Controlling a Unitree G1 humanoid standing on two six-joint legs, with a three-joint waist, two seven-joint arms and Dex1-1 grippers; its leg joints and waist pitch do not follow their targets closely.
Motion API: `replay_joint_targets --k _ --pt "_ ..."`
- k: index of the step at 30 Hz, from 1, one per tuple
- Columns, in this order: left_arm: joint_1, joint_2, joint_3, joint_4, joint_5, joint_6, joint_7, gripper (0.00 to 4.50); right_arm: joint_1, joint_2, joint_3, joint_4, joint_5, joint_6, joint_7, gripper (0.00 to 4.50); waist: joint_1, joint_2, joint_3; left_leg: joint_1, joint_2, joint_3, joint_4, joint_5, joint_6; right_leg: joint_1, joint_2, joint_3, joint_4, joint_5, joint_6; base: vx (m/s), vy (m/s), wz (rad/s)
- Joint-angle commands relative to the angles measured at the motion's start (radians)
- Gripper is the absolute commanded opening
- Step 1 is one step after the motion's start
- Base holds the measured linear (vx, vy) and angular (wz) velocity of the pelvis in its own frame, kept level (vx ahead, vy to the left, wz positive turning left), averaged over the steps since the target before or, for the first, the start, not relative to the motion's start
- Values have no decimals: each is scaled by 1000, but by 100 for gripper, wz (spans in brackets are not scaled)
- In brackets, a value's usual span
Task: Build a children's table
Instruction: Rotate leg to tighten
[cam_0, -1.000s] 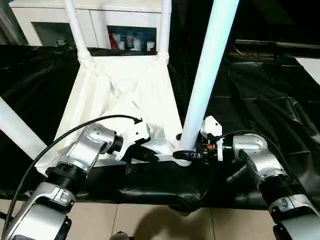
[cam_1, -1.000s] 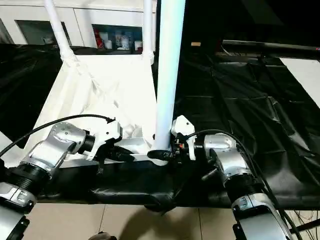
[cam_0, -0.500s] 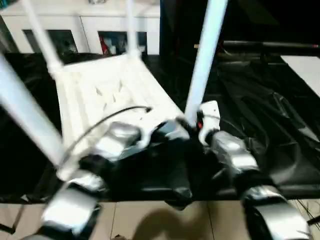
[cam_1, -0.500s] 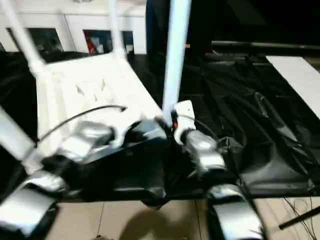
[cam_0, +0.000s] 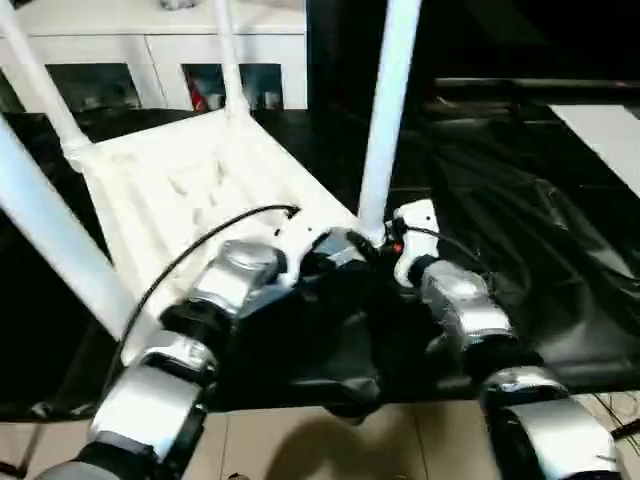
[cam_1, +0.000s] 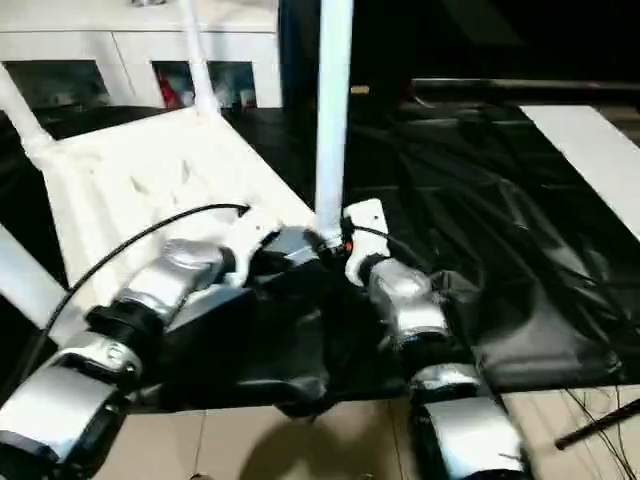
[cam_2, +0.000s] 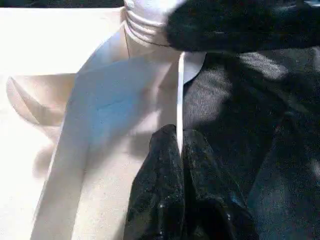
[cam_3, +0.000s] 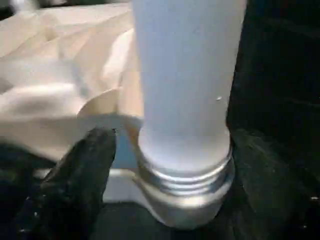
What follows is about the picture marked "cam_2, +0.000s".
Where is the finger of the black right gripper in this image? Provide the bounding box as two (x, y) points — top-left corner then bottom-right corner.
(164, 0), (320, 54)

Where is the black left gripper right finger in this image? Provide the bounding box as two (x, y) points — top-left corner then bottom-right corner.
(181, 129), (260, 240)

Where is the white plastic table leg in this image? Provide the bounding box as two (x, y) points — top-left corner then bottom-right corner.
(122, 0), (187, 48)

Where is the white plastic table top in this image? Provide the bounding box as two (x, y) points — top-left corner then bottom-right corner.
(0, 7), (207, 240)

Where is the black glossy mat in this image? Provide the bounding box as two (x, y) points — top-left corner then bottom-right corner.
(0, 0), (320, 240)

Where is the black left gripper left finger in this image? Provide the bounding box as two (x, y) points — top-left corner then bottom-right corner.
(123, 123), (187, 240)

